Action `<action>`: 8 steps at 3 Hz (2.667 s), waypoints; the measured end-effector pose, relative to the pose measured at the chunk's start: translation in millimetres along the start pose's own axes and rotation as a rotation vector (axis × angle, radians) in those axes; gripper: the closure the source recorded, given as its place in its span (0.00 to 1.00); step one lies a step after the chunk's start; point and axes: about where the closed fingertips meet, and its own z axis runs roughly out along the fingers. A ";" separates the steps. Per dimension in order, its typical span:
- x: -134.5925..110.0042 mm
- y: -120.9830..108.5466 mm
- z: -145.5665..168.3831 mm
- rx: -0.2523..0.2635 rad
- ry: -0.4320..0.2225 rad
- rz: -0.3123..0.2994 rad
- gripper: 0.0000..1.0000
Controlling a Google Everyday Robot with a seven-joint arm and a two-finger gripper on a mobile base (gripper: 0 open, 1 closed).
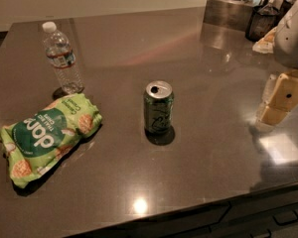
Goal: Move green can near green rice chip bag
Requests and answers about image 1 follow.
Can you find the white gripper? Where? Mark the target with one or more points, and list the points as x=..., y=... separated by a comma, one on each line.
x=293, y=42

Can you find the green soda can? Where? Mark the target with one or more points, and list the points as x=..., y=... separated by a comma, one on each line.
x=158, y=104

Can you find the green rice chip bag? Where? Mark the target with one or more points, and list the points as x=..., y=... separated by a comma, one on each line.
x=35, y=145

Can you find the pale snack packet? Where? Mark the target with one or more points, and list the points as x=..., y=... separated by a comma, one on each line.
x=265, y=44

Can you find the black mesh cup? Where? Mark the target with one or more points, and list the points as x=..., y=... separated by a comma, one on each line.
x=260, y=24

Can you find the steel box stand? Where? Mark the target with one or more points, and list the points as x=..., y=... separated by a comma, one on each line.
x=231, y=14

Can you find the clear plastic water bottle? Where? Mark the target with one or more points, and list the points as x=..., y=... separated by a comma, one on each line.
x=61, y=56

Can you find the black drawer handle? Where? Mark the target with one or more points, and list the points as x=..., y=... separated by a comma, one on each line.
x=286, y=218

